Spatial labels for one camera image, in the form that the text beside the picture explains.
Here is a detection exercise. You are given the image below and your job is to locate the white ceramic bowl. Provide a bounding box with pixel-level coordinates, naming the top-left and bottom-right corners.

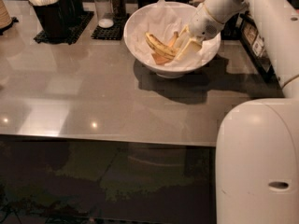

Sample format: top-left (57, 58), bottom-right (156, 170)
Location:
top-left (123, 1), bottom-right (221, 79)

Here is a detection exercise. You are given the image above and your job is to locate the glass pepper shaker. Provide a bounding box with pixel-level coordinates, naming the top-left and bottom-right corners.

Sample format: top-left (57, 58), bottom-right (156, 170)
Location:
top-left (110, 0), bottom-right (126, 20)

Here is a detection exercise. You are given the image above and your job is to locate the black rubber mat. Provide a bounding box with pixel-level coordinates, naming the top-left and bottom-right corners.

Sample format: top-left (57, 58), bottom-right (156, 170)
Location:
top-left (34, 11), bottom-right (94, 45)
top-left (92, 14), bottom-right (130, 40)

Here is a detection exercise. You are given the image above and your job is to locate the glass salt shaker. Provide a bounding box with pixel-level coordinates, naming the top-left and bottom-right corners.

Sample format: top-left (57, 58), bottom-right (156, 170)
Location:
top-left (94, 0), bottom-right (114, 29)

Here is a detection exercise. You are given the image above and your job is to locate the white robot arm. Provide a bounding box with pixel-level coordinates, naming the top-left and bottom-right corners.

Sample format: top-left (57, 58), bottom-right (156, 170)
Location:
top-left (188, 0), bottom-right (299, 224)

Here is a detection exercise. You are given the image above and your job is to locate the black rubber mat left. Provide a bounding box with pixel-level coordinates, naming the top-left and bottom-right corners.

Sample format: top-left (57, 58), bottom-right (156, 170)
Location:
top-left (34, 11), bottom-right (94, 45)

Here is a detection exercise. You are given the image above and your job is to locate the black condiment packet rack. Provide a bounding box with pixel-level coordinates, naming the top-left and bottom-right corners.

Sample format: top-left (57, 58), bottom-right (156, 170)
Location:
top-left (240, 12), bottom-right (275, 82)

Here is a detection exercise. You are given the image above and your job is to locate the stack of brown cups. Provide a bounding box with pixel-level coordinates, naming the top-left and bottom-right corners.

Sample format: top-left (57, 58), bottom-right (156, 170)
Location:
top-left (0, 0), bottom-right (12, 29)

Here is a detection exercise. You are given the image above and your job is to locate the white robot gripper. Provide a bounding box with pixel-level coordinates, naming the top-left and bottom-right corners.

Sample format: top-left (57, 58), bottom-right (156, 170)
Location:
top-left (174, 3), bottom-right (224, 60)

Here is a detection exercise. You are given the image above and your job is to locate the black rubber mat centre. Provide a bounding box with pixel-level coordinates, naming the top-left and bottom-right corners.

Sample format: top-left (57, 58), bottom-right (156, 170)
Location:
top-left (92, 14), bottom-right (130, 40)

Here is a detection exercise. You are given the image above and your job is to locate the black cutlery holder front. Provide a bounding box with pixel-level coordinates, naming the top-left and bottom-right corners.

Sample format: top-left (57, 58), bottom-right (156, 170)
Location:
top-left (28, 0), bottom-right (67, 38)

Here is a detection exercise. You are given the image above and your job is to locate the white paper liner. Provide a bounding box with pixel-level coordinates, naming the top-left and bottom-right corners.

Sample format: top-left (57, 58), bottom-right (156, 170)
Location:
top-left (128, 0), bottom-right (221, 70)

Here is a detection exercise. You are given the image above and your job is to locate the spotted yellow banana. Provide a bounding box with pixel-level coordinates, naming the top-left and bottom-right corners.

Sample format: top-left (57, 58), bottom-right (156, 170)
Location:
top-left (145, 32), bottom-right (178, 60)

